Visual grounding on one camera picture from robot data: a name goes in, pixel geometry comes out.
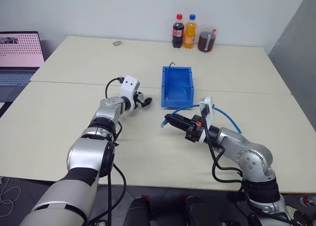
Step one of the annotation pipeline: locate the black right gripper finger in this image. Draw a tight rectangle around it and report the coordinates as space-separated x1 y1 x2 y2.
167 120 190 135
164 113 194 125

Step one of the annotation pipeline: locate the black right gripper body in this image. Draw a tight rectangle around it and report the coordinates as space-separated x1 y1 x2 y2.
184 114 207 143

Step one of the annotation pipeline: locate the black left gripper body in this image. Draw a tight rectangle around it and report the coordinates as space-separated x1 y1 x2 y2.
134 90 146 110

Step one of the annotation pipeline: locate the blue plastic bin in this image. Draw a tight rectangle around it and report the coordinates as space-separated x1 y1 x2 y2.
161 65 196 111

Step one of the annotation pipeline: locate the cola bottle red cap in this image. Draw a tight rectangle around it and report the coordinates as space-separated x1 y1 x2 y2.
172 13 185 49

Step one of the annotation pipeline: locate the orange soda bottle blue cap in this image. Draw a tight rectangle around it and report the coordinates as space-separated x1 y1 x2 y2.
183 14 197 49

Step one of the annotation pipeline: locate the dark rounded shape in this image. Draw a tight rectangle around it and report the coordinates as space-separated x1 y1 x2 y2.
123 196 152 226
181 195 211 226

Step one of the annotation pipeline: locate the clear jug dark liquid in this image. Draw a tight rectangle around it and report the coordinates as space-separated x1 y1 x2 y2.
197 24 218 53

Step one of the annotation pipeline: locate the grey laptop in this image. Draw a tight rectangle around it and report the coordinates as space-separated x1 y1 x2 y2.
0 31 46 103

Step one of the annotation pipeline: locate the red and white object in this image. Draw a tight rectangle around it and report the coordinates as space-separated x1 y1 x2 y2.
299 195 316 206

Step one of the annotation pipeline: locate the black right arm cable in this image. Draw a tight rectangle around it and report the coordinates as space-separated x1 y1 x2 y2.
200 104 248 187

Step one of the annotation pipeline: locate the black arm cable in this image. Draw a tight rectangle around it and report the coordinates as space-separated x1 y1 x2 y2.
200 104 248 187
88 76 128 226

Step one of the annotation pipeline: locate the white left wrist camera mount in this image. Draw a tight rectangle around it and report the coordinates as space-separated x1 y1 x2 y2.
119 75 141 110

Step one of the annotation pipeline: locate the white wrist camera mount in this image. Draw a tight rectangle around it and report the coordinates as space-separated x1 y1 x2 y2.
198 95 216 144
119 75 141 110

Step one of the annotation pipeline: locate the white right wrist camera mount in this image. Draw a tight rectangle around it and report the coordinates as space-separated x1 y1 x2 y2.
198 95 216 144

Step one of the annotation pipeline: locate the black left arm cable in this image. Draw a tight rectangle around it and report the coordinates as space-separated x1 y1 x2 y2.
88 76 128 226

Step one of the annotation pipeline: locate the thin white cable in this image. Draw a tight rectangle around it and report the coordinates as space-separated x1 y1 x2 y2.
0 177 22 216

